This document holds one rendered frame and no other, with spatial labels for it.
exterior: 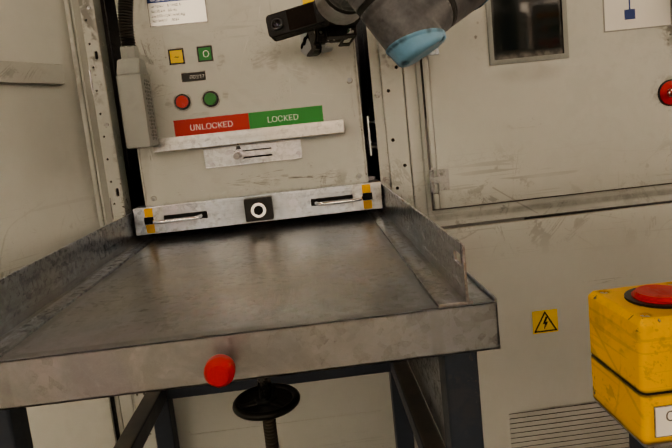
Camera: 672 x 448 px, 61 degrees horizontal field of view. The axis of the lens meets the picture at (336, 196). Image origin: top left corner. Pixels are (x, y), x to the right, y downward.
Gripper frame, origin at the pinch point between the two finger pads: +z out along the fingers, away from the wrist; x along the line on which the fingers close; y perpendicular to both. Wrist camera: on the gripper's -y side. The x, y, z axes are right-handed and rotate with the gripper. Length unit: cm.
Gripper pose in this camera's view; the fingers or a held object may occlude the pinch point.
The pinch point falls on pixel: (302, 49)
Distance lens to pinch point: 125.3
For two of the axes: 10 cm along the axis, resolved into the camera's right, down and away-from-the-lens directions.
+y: 9.4, -1.4, 3.0
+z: -2.8, 1.7, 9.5
